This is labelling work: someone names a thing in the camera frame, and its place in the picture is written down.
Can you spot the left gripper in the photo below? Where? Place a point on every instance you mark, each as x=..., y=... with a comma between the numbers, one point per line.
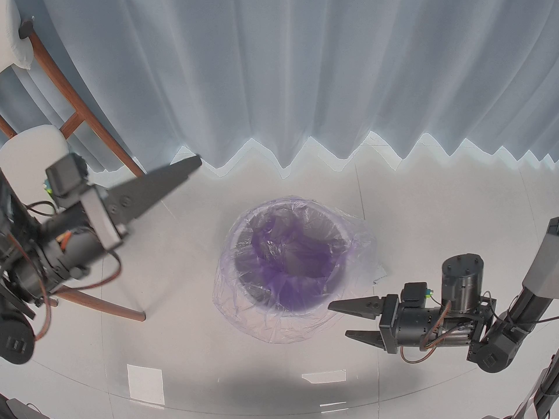
x=83, y=242

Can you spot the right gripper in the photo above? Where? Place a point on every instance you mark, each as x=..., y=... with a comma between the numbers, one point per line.
x=415, y=325

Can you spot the purple plastic bag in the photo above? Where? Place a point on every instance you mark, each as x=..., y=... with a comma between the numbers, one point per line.
x=349, y=251

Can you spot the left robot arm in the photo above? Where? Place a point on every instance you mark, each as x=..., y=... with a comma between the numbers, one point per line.
x=22, y=273

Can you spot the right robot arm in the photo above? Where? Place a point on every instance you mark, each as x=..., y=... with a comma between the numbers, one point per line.
x=463, y=282

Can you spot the white trash bin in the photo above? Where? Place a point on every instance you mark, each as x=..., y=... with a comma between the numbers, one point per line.
x=251, y=295

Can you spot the crumpled white printed wrapper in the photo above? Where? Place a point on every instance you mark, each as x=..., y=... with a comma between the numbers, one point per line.
x=380, y=274

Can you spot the white cushioned wooden chair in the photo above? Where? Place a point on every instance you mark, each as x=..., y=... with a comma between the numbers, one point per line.
x=35, y=146

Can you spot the pale blue curtain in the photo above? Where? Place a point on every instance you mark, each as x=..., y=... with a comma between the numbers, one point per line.
x=305, y=59

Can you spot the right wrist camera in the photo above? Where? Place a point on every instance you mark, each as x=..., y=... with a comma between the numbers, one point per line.
x=415, y=294

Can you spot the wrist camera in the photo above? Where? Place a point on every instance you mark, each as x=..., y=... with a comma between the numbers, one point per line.
x=415, y=294
x=65, y=177

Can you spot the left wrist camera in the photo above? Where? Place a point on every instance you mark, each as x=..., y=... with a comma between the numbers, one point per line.
x=65, y=177

